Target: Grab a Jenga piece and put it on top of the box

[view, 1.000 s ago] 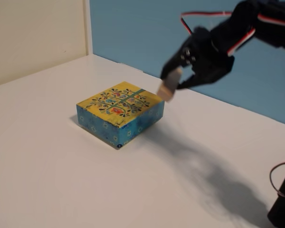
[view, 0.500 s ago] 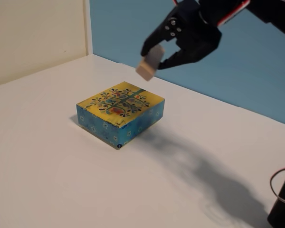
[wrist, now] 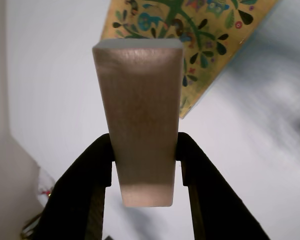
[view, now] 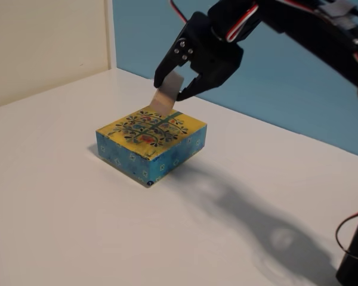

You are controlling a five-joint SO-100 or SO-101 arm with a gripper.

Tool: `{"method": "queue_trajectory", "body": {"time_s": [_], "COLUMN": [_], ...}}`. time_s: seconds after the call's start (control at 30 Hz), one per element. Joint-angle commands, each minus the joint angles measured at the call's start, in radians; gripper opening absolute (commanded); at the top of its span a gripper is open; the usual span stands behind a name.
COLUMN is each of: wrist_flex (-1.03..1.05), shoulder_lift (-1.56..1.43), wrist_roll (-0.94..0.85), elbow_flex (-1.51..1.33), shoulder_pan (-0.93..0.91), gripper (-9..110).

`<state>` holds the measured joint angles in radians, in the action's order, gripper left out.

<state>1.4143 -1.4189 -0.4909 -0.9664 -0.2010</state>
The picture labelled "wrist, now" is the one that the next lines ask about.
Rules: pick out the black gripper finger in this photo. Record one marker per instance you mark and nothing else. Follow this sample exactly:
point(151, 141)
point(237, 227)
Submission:
point(220, 207)
point(75, 200)

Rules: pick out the wooden Jenga block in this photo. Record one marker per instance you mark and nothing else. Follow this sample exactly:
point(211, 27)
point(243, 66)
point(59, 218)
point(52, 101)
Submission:
point(140, 112)

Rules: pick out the yellow blue floral box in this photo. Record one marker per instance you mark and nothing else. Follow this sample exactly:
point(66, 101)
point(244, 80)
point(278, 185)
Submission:
point(210, 30)

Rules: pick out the white object with red stripe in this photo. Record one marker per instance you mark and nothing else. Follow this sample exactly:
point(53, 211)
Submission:
point(45, 185)

